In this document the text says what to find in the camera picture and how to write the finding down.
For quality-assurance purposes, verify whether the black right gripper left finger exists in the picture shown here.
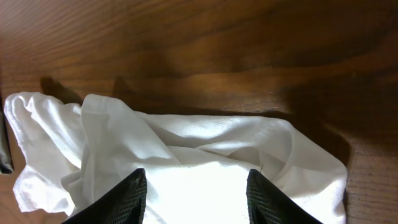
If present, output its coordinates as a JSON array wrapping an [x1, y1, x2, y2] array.
[[63, 168, 147, 224]]

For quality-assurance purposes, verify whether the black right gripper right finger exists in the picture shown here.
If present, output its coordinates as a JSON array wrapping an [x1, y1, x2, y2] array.
[[246, 169, 320, 224]]

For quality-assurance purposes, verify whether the white robot print t-shirt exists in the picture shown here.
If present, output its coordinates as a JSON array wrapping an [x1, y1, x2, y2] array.
[[4, 92, 347, 223]]

